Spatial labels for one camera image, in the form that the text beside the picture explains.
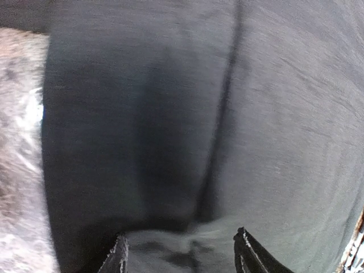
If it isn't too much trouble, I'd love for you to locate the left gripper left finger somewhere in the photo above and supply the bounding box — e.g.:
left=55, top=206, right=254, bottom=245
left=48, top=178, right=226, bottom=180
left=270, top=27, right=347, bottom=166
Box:
left=98, top=233, right=129, bottom=273

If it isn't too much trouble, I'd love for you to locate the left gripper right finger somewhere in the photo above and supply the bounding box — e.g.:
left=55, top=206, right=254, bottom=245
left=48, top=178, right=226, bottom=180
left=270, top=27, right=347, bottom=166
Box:
left=233, top=227, right=293, bottom=273

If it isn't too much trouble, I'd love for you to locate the black long sleeve shirt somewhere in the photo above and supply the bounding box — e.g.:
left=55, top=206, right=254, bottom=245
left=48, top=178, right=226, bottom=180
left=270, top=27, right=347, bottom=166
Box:
left=1, top=1, right=363, bottom=272

